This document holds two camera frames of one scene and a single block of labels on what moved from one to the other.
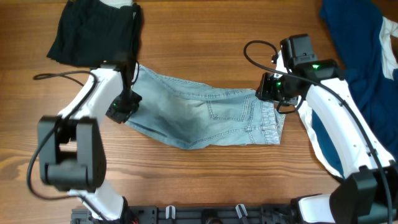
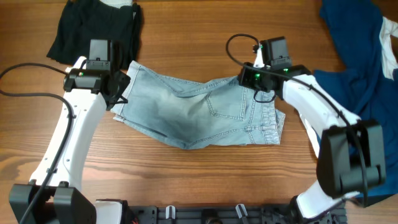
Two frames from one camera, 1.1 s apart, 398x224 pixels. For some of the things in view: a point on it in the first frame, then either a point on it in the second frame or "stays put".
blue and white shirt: [364, 35] stays put
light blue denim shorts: [187, 114] stays put
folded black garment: [91, 31] stays put
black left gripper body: [125, 105] to [124, 80]
